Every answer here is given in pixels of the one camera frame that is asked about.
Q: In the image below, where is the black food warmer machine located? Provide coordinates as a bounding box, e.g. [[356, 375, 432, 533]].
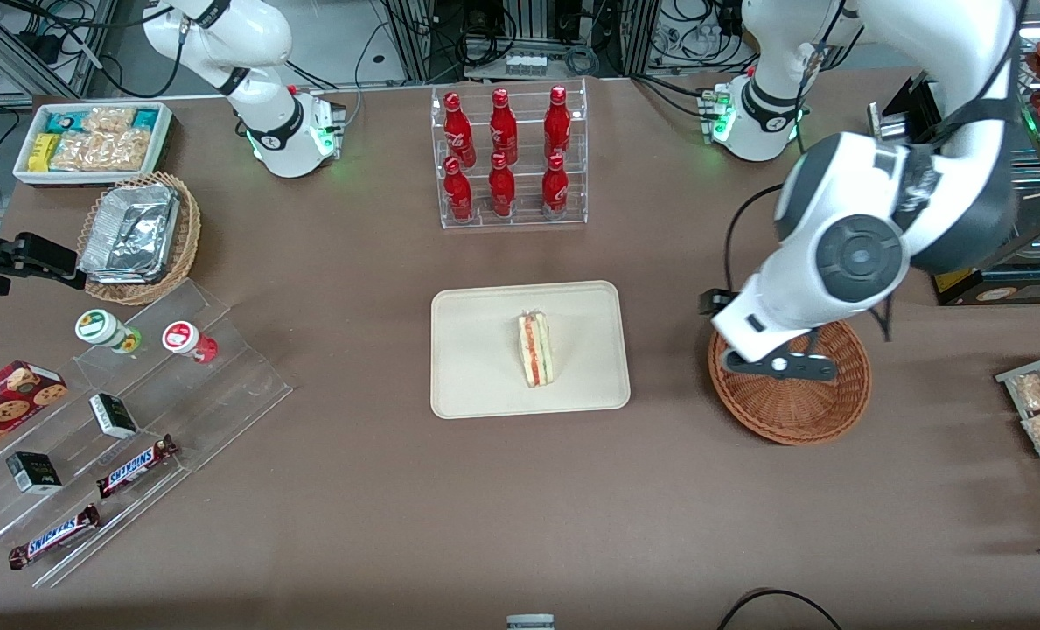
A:
[[869, 17, 1040, 307]]

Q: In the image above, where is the small clear cracker bag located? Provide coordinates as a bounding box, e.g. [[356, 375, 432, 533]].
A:
[[80, 106, 137, 135]]

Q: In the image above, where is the black table cable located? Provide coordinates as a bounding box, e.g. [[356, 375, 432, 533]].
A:
[[716, 589, 844, 630]]

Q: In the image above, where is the grey wire rack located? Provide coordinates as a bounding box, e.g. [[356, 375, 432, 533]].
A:
[[996, 348, 1040, 536]]

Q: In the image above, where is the clear acrylic bottle rack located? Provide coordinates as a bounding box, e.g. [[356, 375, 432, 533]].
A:
[[431, 78, 589, 231]]

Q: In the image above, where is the snickers chocolate bar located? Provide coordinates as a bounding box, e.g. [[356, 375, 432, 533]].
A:
[[8, 503, 101, 571], [96, 434, 179, 500]]

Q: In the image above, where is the large clear cracker bag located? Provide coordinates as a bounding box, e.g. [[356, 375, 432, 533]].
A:
[[50, 129, 151, 172]]

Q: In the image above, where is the clear acrylic stepped display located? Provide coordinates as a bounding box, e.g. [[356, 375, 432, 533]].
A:
[[0, 278, 294, 589]]

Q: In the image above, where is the beige plastic tray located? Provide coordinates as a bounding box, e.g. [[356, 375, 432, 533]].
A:
[[430, 280, 632, 420]]

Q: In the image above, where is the aluminium frame rack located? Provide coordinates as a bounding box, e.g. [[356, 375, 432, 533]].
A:
[[384, 0, 660, 84]]

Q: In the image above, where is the triangular sandwich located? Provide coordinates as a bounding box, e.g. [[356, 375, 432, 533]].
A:
[[518, 308, 557, 389]]

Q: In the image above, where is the red cookie box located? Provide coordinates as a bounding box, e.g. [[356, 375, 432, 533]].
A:
[[0, 360, 69, 458]]

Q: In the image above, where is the green lid cup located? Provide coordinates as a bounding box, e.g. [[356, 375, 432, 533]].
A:
[[74, 309, 143, 355]]

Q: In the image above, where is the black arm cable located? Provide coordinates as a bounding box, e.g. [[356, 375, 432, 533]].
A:
[[725, 0, 1023, 344]]

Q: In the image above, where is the red cola bottle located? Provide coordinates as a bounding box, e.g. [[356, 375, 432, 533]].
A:
[[443, 91, 478, 169], [488, 151, 517, 219], [544, 85, 572, 163], [541, 153, 569, 220], [490, 87, 519, 165], [443, 156, 474, 223]]

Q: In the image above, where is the red lid cup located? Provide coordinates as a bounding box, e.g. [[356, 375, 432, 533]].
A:
[[162, 320, 219, 364]]

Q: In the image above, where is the small black box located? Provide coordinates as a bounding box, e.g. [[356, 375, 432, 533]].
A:
[[89, 393, 139, 439], [5, 451, 64, 496]]

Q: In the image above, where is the oval wicker basket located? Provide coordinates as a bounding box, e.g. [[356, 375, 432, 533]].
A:
[[77, 171, 202, 306]]

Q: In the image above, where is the round brown wicker basket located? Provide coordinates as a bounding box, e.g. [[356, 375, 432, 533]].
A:
[[708, 319, 872, 446]]

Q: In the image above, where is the white rectangular snack bin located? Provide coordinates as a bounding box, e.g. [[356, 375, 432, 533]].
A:
[[14, 101, 174, 187]]

